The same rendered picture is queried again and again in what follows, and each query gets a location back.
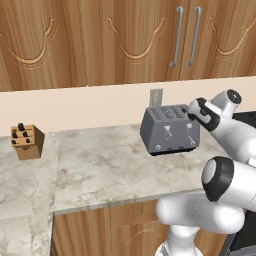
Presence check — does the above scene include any grey toaster lever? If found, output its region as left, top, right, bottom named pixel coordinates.
left=163, top=125, right=174, bottom=138
left=186, top=123, right=195, bottom=138

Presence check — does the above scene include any grey four-slot toaster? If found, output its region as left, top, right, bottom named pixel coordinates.
left=139, top=104, right=201, bottom=157

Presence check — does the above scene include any wooden drawer front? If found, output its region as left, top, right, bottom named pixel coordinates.
left=109, top=199, right=162, bottom=230

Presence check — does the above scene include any wooden knife block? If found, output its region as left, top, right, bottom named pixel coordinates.
left=10, top=122, right=46, bottom=161

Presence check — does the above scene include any grey wall outlet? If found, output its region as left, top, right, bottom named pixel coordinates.
left=149, top=87, right=165, bottom=108

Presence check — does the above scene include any silver cupboard handle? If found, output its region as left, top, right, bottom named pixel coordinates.
left=169, top=6, right=185, bottom=69
left=185, top=5, right=204, bottom=68

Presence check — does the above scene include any wooden cupboard door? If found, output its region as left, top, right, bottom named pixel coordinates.
left=52, top=206, right=113, bottom=256
left=179, top=0, right=256, bottom=81
left=0, top=0, right=88, bottom=93
left=79, top=0, right=192, bottom=88
left=110, top=222, right=172, bottom=256

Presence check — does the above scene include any black hob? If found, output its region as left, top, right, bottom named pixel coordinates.
left=232, top=111, right=256, bottom=130

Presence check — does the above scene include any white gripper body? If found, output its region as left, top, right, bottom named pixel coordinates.
left=186, top=97, right=209, bottom=122

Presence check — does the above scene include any wooden lower cupboard door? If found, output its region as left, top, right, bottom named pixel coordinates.
left=110, top=222, right=172, bottom=256
left=52, top=206, right=113, bottom=256

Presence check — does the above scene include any black oven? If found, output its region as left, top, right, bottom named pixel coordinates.
left=218, top=210, right=256, bottom=256

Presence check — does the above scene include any wooden upper cupboard door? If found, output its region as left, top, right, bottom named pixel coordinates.
left=79, top=0, right=192, bottom=88
left=0, top=0, right=88, bottom=93
left=179, top=0, right=256, bottom=81

